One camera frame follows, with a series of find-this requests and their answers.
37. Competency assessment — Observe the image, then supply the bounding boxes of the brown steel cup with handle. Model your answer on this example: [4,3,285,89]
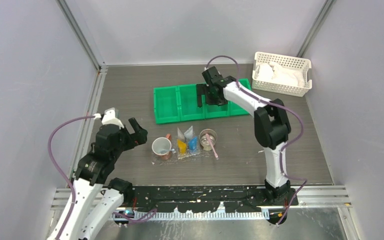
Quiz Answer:
[151,133,175,161]

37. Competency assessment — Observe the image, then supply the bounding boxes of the pink toothbrush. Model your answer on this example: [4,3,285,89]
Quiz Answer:
[205,133,219,160]

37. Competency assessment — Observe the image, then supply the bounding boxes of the white toothpaste tube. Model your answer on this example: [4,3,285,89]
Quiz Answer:
[177,128,186,143]
[183,125,194,141]

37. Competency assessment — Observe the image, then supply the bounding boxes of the yellow toothpaste tube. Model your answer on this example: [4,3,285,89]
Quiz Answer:
[176,139,188,155]

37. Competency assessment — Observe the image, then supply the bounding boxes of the clear acrylic toothbrush holder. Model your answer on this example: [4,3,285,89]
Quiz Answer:
[173,136,201,160]

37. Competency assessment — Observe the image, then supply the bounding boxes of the blue toothpaste tube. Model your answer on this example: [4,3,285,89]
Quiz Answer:
[188,136,200,154]

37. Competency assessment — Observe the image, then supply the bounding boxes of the clear oval acrylic tray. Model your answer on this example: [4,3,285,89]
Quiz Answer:
[151,133,216,165]

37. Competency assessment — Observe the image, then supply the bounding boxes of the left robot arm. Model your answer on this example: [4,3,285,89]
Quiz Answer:
[48,114,148,240]

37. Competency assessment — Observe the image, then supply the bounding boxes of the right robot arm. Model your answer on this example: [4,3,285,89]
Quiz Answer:
[196,66,291,205]

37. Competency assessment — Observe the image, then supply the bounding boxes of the white cloth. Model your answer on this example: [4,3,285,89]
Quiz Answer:
[255,61,305,88]

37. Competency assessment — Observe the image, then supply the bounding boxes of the white perforated plastic basket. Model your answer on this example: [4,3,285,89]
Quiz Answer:
[252,51,313,97]

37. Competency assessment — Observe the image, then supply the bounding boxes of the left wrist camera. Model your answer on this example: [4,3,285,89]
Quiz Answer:
[101,107,125,129]

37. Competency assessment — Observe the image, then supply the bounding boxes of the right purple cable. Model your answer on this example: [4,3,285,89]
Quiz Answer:
[205,55,308,226]

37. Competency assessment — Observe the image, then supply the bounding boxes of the purple cable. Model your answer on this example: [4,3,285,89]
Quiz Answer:
[205,55,308,226]
[47,114,103,240]

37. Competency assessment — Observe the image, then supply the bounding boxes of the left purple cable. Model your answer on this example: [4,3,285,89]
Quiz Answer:
[47,114,103,240]

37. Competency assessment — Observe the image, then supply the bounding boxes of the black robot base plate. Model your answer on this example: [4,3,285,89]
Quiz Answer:
[122,183,298,224]

